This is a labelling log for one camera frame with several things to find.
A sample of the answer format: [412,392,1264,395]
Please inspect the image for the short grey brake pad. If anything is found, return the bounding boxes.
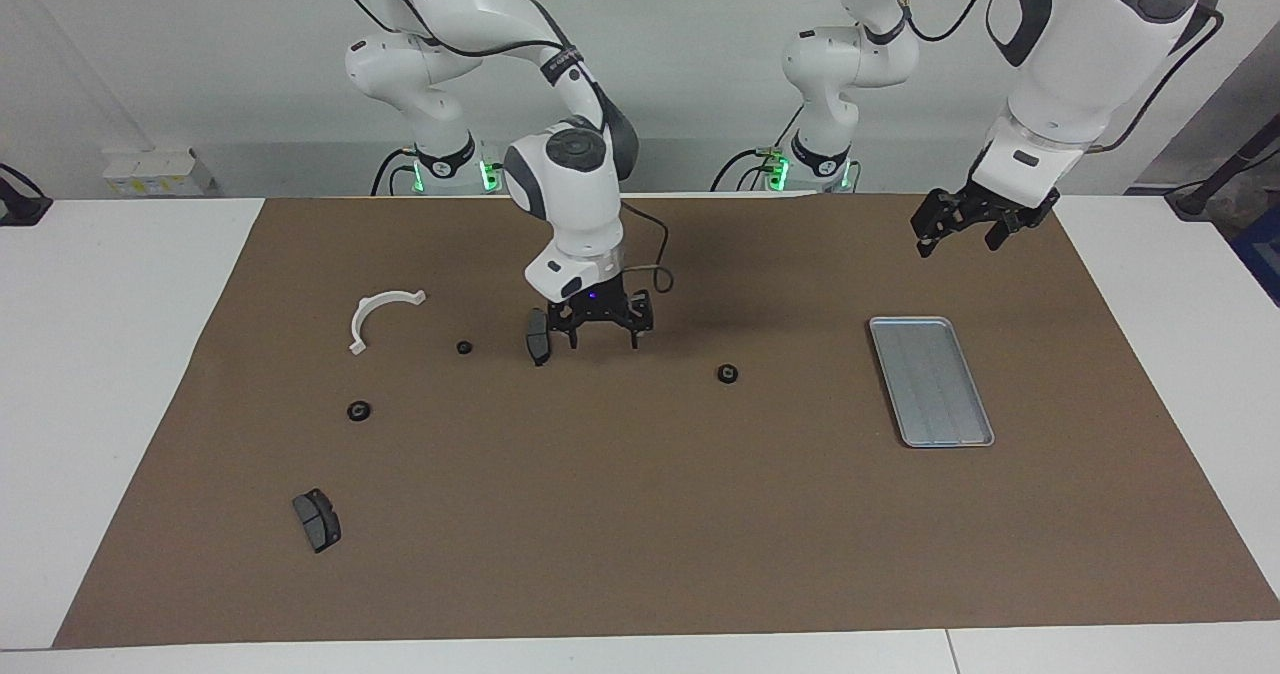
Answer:
[292,488,342,554]

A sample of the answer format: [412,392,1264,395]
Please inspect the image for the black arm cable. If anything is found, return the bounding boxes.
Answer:
[885,0,1226,155]
[332,0,676,297]

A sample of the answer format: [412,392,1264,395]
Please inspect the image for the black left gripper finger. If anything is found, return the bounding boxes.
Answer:
[911,189,969,258]
[985,215,1032,252]

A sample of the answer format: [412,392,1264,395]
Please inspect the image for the black table clamp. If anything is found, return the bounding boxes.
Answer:
[0,162,53,227]

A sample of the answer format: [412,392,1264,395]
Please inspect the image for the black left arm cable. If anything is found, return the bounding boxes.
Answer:
[885,0,1226,155]

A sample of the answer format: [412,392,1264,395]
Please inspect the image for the black stand foot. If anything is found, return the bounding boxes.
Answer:
[1165,114,1280,220]

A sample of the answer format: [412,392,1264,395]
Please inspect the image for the blue box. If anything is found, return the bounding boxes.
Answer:
[1228,204,1280,307]

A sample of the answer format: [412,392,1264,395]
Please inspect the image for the white curved plastic bracket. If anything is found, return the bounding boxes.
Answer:
[349,290,428,355]

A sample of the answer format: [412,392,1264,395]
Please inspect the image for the black base cable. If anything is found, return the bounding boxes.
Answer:
[711,146,796,193]
[371,148,414,197]

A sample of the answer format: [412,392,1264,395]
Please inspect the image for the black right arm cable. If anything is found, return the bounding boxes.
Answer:
[332,0,676,297]

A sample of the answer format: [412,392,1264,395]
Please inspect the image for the silver ribbed metal tray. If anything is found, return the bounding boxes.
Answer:
[868,316,996,450]

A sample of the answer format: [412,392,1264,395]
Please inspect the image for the brown table mat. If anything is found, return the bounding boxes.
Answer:
[52,194,1280,650]

